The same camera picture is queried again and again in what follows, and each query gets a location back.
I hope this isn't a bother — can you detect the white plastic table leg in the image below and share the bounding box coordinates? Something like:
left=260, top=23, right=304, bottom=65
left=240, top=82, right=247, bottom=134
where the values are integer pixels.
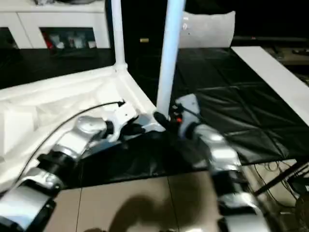
left=155, top=0, right=187, bottom=119
left=110, top=0, right=128, bottom=73

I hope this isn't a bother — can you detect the white plastic table top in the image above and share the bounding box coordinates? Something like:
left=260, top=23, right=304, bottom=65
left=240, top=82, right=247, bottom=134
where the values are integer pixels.
left=0, top=64, right=168, bottom=194

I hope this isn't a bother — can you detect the white pillow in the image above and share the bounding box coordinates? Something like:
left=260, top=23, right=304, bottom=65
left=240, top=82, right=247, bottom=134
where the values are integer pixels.
left=179, top=11, right=237, bottom=48

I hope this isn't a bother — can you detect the black box with gold label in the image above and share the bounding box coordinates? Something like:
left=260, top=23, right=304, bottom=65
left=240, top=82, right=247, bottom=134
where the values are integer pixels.
left=120, top=0, right=184, bottom=50

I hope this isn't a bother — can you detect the white flat board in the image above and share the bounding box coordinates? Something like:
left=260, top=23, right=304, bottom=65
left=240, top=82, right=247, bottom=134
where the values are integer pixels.
left=230, top=46, right=309, bottom=123

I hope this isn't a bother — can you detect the black metal table leg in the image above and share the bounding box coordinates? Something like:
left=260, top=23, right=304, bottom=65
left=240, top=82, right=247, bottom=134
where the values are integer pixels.
left=253, top=163, right=309, bottom=197

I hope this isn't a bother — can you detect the white glass-door cabinet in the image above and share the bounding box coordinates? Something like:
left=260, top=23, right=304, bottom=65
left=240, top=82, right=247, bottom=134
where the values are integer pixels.
left=0, top=0, right=112, bottom=49

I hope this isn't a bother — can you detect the grey round pot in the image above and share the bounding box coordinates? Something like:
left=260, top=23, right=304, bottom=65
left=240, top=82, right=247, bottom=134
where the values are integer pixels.
left=57, top=0, right=103, bottom=4

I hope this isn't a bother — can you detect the dark low bench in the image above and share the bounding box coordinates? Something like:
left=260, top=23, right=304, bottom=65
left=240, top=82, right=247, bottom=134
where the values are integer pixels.
left=231, top=35, right=309, bottom=80

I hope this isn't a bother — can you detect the black floor device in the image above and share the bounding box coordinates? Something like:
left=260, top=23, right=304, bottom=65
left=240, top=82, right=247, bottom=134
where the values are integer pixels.
left=291, top=178, right=309, bottom=193

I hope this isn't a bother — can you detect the dark rubber wheel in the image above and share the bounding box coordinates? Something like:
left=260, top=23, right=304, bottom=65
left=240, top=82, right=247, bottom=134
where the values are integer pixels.
left=295, top=193, right=309, bottom=232

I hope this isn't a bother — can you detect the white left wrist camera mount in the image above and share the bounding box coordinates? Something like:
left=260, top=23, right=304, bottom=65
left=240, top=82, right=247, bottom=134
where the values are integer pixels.
left=100, top=101, right=140, bottom=144

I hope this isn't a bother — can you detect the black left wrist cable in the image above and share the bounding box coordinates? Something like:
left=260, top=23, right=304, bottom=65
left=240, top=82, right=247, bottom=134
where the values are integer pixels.
left=20, top=100, right=126, bottom=176

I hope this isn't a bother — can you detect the black cable clutter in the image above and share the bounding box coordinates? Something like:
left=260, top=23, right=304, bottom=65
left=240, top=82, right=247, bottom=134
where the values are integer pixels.
left=33, top=0, right=58, bottom=6

